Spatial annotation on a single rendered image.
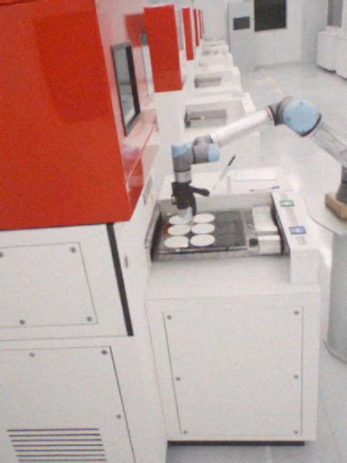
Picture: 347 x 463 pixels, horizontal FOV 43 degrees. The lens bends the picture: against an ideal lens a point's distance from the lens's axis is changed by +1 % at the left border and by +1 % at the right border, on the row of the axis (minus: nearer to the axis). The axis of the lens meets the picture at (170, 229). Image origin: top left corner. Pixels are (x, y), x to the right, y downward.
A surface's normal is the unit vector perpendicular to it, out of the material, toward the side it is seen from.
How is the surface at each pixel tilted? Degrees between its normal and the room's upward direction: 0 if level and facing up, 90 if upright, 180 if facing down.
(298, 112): 83
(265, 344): 90
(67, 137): 90
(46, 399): 90
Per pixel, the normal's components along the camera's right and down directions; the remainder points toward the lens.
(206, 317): -0.08, 0.44
